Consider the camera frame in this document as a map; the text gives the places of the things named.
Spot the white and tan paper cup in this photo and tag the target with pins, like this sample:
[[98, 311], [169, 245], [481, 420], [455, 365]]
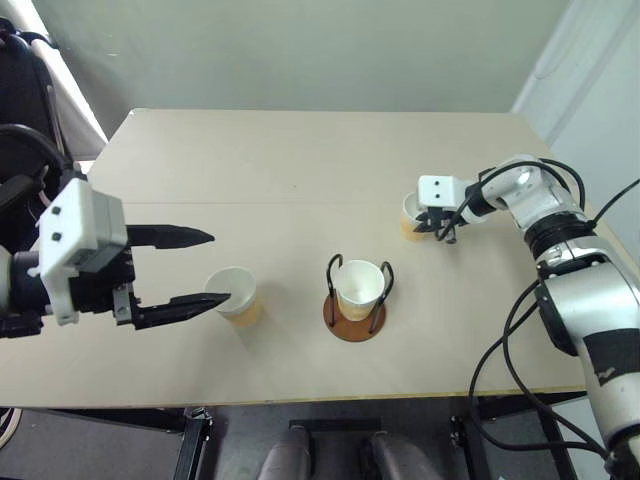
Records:
[[240, 300], [410, 227], [357, 292]]

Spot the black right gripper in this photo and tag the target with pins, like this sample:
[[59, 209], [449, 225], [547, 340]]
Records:
[[442, 214]]

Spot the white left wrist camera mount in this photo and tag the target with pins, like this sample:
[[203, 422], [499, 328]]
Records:
[[70, 225]]

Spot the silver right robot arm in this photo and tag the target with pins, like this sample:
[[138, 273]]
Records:
[[565, 305]]

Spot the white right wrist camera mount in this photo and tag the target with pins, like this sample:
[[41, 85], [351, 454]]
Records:
[[440, 190]]

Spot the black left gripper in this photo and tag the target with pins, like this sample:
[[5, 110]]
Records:
[[125, 285]]

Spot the black metal table leg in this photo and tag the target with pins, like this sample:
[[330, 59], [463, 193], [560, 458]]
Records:
[[470, 445], [195, 445]]

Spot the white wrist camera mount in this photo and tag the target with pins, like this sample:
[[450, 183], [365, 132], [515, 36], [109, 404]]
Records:
[[440, 190], [70, 225]]

